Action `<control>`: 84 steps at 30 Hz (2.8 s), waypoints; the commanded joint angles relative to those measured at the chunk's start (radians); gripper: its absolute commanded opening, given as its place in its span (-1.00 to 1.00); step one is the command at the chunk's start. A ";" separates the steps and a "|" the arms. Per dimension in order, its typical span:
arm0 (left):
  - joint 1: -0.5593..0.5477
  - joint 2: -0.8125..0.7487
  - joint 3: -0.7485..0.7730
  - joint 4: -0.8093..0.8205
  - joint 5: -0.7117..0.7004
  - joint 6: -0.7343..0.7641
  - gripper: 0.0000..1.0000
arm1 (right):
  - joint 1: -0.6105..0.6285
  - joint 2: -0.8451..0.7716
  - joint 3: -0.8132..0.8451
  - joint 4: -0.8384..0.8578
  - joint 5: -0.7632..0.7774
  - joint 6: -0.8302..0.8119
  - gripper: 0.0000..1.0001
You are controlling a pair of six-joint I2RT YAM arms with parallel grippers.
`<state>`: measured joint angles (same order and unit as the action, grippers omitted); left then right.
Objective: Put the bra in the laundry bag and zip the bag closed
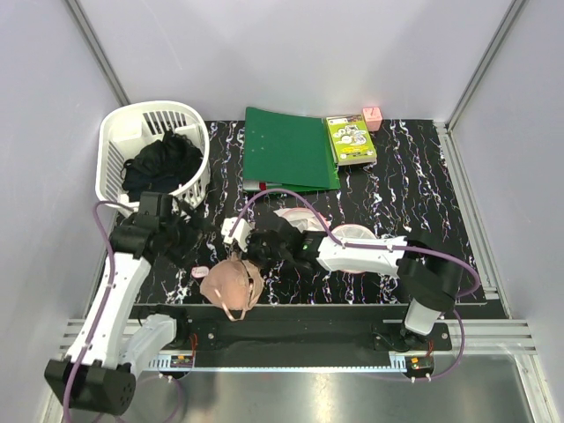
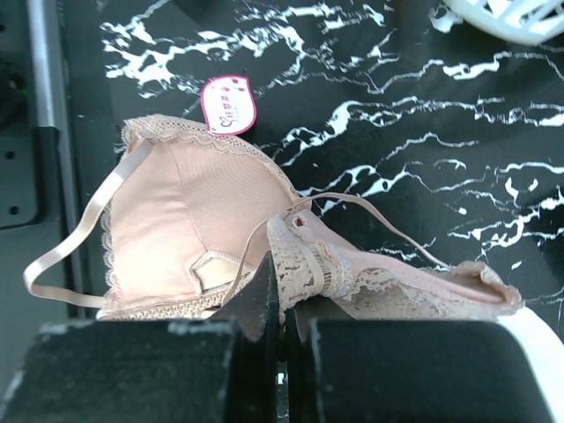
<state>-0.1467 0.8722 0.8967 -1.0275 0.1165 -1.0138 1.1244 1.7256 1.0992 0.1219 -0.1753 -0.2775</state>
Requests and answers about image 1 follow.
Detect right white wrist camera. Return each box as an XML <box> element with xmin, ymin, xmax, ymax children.
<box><xmin>220</xmin><ymin>217</ymin><xmax>254</xmax><ymax>252</ymax></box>

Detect black clothes in basket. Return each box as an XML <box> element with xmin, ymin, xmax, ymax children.
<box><xmin>122</xmin><ymin>130</ymin><xmax>203</xmax><ymax>202</ymax></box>

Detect green book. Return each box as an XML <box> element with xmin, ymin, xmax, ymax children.
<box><xmin>325</xmin><ymin>115</ymin><xmax>377</xmax><ymax>167</ymax></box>

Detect pink small box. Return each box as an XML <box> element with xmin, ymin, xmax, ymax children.
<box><xmin>362</xmin><ymin>107</ymin><xmax>383</xmax><ymax>132</ymax></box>

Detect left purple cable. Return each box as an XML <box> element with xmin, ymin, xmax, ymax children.
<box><xmin>61</xmin><ymin>200</ymin><xmax>186</xmax><ymax>423</ymax></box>

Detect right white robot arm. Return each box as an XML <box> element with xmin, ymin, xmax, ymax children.
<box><xmin>235</xmin><ymin>216</ymin><xmax>463</xmax><ymax>350</ymax></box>

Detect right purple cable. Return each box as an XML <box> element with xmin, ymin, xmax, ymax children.
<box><xmin>235</xmin><ymin>188</ymin><xmax>482</xmax><ymax>384</ymax></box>

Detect white mesh laundry bag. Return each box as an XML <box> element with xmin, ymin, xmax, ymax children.
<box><xmin>272</xmin><ymin>207</ymin><xmax>380</xmax><ymax>274</ymax></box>

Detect purple cable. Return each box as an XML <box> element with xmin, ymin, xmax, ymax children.
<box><xmin>61</xmin><ymin>200</ymin><xmax>186</xmax><ymax>423</ymax></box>
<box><xmin>235</xmin><ymin>188</ymin><xmax>482</xmax><ymax>384</ymax></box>

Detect white plastic laundry basket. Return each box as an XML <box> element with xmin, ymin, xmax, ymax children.
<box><xmin>95</xmin><ymin>100</ymin><xmax>210</xmax><ymax>215</ymax></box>

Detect green folder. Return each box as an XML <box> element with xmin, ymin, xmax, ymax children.
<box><xmin>242</xmin><ymin>107</ymin><xmax>340</xmax><ymax>192</ymax></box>

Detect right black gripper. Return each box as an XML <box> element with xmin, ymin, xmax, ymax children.
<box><xmin>234</xmin><ymin>227</ymin><xmax>291</xmax><ymax>270</ymax></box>

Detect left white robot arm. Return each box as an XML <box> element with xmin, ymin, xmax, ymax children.
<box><xmin>44</xmin><ymin>192</ymin><xmax>212</xmax><ymax>422</ymax></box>

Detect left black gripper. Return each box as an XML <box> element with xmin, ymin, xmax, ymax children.
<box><xmin>161</xmin><ymin>199</ymin><xmax>219</xmax><ymax>267</ymax></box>

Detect white cable duct rail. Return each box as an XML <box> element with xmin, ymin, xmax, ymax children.
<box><xmin>145</xmin><ymin>354</ymin><xmax>195</xmax><ymax>372</ymax></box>

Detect black mounting base plate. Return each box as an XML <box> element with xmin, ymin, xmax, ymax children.
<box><xmin>138</xmin><ymin>303</ymin><xmax>455</xmax><ymax>369</ymax></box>

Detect beige pink bra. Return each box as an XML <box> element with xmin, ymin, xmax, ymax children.
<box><xmin>200</xmin><ymin>253</ymin><xmax>265</xmax><ymax>322</ymax></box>

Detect black marbled table mat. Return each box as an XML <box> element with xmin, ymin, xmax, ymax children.
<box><xmin>90</xmin><ymin>118</ymin><xmax>488</xmax><ymax>306</ymax></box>

